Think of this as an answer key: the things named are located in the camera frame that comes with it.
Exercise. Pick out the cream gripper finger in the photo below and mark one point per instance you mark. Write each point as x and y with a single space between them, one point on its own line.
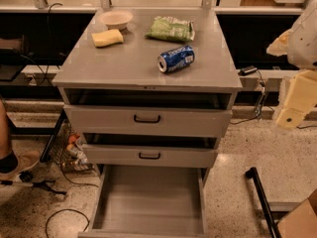
279 47
300 99

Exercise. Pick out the wire basket with items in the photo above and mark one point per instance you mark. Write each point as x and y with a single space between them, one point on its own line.
68 152

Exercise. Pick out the tan shoe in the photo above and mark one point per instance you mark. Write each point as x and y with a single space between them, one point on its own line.
14 164

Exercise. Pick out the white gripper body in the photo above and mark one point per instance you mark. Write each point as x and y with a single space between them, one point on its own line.
305 44

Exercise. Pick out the yellow sponge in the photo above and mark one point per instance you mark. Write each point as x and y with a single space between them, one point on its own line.
107 38

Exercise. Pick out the cardboard box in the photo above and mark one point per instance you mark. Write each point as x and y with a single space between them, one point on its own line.
301 222

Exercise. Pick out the blue pepsi can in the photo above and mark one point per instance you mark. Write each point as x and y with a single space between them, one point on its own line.
176 59

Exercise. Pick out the green chip bag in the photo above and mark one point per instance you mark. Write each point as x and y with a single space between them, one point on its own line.
171 29

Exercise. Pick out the white paper bowl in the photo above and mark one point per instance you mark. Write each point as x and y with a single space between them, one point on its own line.
117 19

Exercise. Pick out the black metal stand bar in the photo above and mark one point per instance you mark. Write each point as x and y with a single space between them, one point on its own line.
252 174

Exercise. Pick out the middle drawer with handle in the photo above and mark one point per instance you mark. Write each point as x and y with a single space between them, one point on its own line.
150 156

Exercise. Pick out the top drawer with handle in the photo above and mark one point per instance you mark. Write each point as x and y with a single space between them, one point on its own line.
148 121

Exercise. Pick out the open bottom drawer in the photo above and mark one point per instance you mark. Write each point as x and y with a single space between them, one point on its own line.
148 202

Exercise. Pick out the black power adapter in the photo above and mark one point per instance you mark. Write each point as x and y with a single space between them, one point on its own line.
247 70

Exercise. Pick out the drawer with handle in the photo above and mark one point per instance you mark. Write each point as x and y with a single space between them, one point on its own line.
148 121
150 156

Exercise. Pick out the grey drawer cabinet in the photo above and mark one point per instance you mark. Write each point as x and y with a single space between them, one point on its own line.
127 75

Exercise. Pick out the black tool on floor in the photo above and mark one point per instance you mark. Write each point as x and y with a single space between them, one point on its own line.
25 179

